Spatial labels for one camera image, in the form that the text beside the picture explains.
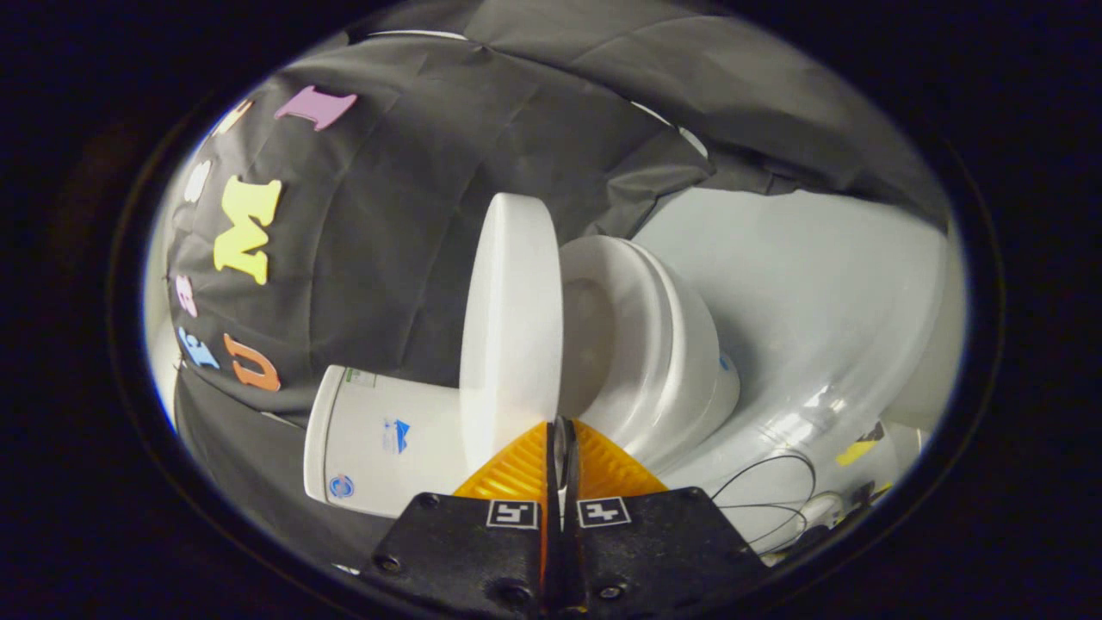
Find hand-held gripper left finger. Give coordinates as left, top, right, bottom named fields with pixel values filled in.
left=362, top=419, right=560, bottom=617

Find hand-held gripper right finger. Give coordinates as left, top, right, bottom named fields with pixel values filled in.
left=561, top=419, right=771, bottom=617

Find white toilet lid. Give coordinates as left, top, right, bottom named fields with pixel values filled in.
left=458, top=193, right=566, bottom=471

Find yellow tape piece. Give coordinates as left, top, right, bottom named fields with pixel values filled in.
left=835, top=420, right=888, bottom=468

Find black backdrop cloth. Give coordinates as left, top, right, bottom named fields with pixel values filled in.
left=164, top=3, right=952, bottom=569

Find thin black cables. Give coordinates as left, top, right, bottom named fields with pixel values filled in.
left=710, top=452, right=819, bottom=549

